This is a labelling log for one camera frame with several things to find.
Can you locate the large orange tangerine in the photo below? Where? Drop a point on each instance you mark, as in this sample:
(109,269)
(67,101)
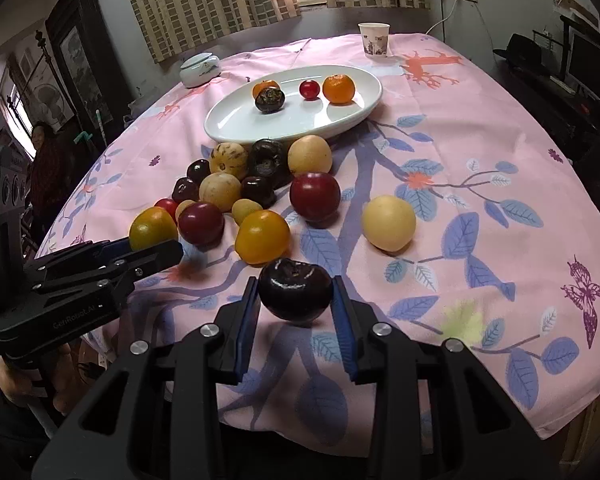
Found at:
(338,89)

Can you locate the pale yellow pear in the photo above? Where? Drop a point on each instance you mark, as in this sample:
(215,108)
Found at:
(388,223)

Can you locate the small orange tangerine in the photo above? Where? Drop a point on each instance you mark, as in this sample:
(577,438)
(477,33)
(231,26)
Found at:
(264,85)

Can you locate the wide checkered curtain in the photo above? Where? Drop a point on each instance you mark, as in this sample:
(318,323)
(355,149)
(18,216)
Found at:
(205,5)

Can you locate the beige round fruit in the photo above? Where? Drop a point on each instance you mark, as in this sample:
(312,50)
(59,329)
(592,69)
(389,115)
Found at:
(309,155)

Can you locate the printed paper cup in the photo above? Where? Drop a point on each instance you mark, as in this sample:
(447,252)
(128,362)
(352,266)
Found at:
(375,40)

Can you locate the large red plum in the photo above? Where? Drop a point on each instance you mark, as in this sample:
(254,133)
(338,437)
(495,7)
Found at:
(201,223)
(314,196)

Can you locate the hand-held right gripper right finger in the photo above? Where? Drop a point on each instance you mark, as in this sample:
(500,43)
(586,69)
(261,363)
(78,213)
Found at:
(342,332)

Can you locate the electric fan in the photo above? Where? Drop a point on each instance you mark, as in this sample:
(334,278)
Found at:
(50,102)

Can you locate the small beige longan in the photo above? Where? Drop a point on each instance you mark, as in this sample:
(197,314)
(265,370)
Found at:
(245,210)
(183,208)

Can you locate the computer monitor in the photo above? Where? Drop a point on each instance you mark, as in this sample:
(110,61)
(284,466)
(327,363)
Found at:
(595,65)

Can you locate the large dark brown fruit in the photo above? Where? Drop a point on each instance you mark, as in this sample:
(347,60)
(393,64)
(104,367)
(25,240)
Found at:
(267,160)

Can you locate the black hat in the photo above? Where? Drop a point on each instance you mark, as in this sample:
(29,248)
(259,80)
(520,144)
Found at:
(522,50)

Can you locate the small dark passion fruit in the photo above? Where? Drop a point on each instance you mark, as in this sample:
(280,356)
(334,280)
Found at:
(270,101)

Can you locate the yellow orange tomato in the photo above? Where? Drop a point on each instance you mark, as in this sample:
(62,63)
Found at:
(262,237)

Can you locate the dark desk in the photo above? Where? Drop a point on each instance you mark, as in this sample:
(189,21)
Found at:
(560,105)

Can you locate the pink floral tablecloth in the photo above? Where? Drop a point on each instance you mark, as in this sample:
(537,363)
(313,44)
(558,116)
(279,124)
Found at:
(480,135)

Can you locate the white ceramic lidded jar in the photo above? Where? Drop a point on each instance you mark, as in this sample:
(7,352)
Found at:
(200,72)

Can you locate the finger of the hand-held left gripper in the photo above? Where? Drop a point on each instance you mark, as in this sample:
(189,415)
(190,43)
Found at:
(152,256)
(115,248)

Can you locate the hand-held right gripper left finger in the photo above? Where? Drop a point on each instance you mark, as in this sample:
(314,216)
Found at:
(245,327)

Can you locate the white oval plate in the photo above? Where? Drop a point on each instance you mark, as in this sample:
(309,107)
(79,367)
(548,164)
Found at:
(300,121)

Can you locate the person's left hand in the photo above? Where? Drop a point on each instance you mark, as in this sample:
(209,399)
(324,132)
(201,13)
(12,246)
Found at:
(14,385)

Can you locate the dark wooden framed cabinet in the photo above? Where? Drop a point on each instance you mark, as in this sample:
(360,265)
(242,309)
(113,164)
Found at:
(87,60)

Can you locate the dark purple plum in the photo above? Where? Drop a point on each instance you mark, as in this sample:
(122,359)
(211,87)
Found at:
(198,170)
(295,290)
(258,191)
(185,190)

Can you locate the yellow green tomato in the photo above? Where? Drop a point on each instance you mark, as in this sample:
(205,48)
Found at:
(152,228)

